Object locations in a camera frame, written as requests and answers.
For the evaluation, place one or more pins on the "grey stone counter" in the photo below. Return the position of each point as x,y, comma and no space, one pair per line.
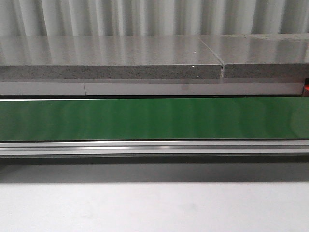
219,65

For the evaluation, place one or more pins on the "green conveyor belt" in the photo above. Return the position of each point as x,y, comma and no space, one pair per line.
155,127

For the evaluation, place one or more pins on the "red plastic tray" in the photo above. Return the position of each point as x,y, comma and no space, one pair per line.
305,92

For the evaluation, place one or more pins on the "pleated grey curtain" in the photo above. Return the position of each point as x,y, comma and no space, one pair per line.
152,17

